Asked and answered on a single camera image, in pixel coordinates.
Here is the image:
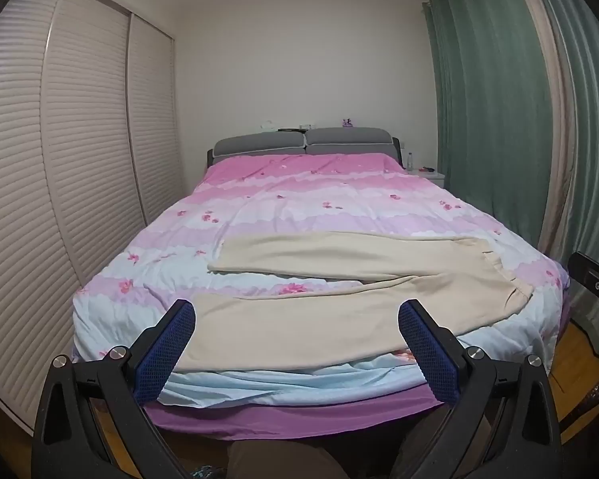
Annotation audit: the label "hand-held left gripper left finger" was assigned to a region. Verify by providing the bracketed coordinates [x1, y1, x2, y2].
[31, 299, 196, 479]

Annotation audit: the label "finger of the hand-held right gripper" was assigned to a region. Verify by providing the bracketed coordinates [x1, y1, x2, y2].
[567, 252, 599, 337]

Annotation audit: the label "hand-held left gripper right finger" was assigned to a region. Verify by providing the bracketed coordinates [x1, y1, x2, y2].
[397, 299, 562, 479]

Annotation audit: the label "beige pants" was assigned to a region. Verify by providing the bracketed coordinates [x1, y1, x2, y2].
[172, 231, 534, 372]

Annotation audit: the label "beige curtain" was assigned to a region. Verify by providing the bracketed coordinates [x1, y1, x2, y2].
[522, 0, 582, 265]

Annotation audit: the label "green curtain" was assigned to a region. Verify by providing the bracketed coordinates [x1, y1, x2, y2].
[422, 0, 555, 255]
[529, 0, 599, 260]

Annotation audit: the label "white nightstand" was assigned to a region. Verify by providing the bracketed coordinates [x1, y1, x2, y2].
[412, 167, 446, 190]

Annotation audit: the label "pink floral quilt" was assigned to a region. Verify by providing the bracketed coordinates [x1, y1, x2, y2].
[72, 152, 570, 407]

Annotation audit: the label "grey headboard cushion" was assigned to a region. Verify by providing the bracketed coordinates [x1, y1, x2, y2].
[213, 131, 309, 164]
[304, 127, 401, 158]

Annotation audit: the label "white louvered wardrobe door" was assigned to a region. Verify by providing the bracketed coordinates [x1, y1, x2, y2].
[0, 0, 81, 432]
[126, 12, 186, 225]
[40, 0, 148, 290]

